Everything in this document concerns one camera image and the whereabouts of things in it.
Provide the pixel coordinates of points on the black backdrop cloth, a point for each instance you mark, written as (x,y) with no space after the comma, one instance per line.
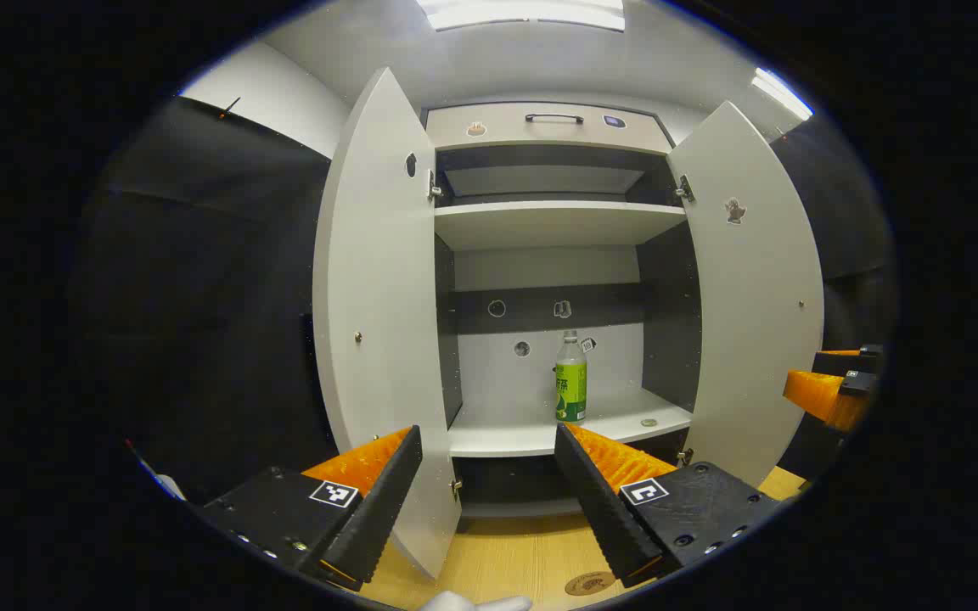
(200,297)

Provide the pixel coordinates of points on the green tea bottle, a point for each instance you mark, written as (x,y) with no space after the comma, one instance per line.
(571,395)

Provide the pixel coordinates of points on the narrow ceiling light panel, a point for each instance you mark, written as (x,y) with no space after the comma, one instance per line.
(782,92)

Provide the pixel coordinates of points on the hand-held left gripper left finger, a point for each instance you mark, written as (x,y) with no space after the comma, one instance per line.
(387,501)

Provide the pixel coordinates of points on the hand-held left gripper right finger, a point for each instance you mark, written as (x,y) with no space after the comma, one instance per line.
(595,509)

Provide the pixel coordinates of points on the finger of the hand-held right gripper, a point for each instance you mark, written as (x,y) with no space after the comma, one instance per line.
(837,362)
(824,397)

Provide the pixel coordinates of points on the metal door hinge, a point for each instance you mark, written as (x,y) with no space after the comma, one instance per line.
(434,187)
(455,486)
(684,456)
(684,188)

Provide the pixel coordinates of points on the round cork coaster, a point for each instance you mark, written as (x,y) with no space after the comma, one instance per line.
(589,584)

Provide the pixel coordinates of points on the grey cabinet door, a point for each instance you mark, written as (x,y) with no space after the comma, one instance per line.
(752,297)
(379,297)

